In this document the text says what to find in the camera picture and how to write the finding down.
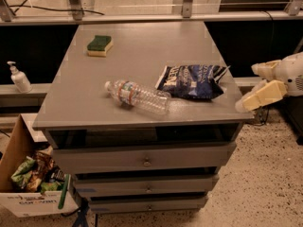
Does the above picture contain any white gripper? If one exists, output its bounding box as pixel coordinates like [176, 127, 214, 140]
[235, 52, 303, 113]

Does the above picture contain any blue chip bag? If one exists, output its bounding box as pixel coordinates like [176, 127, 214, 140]
[155, 64, 228, 99]

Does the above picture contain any clear plastic water bottle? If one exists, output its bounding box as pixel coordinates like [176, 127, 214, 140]
[104, 79, 171, 114]

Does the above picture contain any brown snack bag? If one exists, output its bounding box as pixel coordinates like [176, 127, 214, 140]
[26, 151, 54, 193]

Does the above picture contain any white pump dispenser bottle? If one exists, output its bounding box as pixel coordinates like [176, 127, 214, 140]
[8, 61, 32, 93]

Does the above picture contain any green snack bag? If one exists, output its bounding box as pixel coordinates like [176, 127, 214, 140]
[10, 156, 35, 189]

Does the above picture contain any top drawer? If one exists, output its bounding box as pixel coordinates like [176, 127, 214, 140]
[53, 142, 236, 174]

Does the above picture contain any drawer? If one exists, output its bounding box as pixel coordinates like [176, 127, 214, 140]
[53, 142, 236, 174]
[89, 194, 207, 214]
[74, 174, 219, 198]

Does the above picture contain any middle drawer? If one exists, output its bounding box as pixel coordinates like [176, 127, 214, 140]
[74, 174, 219, 198]

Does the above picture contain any green yellow sponge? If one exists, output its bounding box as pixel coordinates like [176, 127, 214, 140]
[87, 35, 114, 57]

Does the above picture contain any bottom drawer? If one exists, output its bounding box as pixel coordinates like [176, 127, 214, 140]
[89, 194, 207, 214]

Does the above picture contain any green marker pen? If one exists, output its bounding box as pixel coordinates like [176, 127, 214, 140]
[58, 174, 70, 209]

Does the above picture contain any cardboard box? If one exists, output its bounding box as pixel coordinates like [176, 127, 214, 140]
[0, 114, 79, 218]

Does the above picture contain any black cable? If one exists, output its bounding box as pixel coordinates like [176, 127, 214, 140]
[9, 4, 105, 16]

